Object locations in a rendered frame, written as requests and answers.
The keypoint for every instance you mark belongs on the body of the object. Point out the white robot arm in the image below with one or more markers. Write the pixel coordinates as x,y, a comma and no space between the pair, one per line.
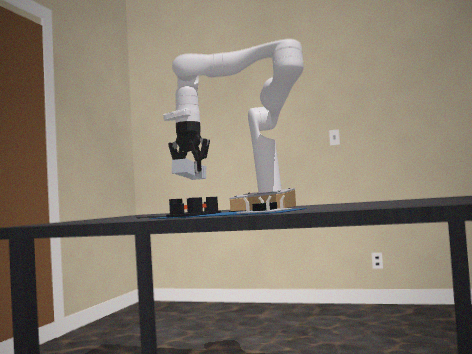
288,65

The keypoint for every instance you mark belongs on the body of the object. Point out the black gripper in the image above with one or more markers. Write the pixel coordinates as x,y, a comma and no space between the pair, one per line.
189,134

